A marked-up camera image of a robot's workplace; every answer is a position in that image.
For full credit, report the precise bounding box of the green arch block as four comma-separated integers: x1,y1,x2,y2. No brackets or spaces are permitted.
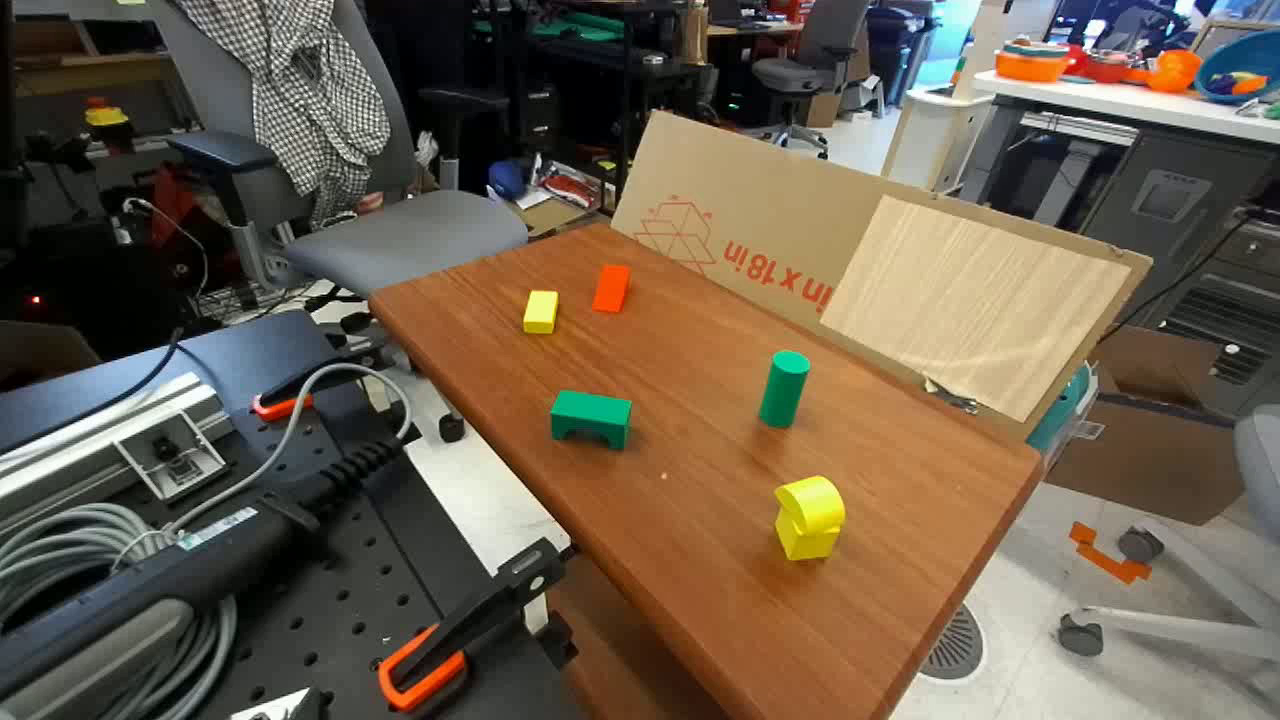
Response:
548,388,635,453

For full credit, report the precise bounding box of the orange rectangular block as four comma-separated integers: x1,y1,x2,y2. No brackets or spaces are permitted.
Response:
590,258,635,321

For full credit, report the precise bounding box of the small yellow rectangular block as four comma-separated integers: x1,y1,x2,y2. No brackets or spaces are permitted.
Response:
520,289,565,341

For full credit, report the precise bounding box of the green cylinder block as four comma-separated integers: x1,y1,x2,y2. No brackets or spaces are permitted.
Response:
757,347,818,433

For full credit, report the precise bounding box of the yellow rounded block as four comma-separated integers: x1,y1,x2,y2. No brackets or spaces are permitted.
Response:
773,471,853,562

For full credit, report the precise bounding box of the brown cardboard sheet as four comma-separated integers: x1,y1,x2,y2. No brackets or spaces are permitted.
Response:
609,107,1157,442

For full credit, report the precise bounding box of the silver metal plate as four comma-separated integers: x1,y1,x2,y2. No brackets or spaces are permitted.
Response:
360,367,581,580

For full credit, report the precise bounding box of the grey office chair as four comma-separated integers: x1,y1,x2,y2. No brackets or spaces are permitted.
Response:
155,0,531,301

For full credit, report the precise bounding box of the light wood panel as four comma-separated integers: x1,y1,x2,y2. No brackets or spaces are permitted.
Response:
818,191,1135,425

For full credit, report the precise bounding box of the black office chair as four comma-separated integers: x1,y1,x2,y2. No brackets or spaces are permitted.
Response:
741,0,872,153

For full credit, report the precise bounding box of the black perforated board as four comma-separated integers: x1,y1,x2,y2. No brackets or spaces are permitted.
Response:
197,397,593,720

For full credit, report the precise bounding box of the round floor drain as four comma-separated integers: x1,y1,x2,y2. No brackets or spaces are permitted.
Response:
918,605,992,688

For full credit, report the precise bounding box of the checkered cloth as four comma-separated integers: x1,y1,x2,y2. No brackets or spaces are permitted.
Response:
178,0,396,201

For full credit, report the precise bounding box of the orange bowl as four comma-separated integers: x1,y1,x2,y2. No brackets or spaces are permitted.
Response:
992,38,1076,87

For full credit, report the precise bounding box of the brown cardboard box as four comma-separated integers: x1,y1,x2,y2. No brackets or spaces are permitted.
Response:
1044,322,1253,529

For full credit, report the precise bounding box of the white counter top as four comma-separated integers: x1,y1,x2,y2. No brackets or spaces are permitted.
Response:
969,69,1280,153

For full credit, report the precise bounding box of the white chair base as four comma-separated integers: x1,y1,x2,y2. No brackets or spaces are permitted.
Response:
1057,523,1280,704

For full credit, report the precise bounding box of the blue bowl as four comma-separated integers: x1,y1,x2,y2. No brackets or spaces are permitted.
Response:
1191,26,1280,107

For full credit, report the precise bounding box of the black orange-handled clamp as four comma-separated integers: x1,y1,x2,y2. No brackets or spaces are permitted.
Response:
372,535,581,717

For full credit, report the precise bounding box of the orange clamp handle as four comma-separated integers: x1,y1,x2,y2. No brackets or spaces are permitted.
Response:
247,382,320,427

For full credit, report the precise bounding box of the orange plastic bracket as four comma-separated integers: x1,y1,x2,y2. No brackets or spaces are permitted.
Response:
1070,519,1157,586

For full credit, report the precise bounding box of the aluminium extrusion rail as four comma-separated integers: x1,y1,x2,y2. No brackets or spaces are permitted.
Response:
0,367,234,507

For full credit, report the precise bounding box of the grey cable bundle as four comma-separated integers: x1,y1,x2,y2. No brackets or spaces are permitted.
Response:
0,496,244,720

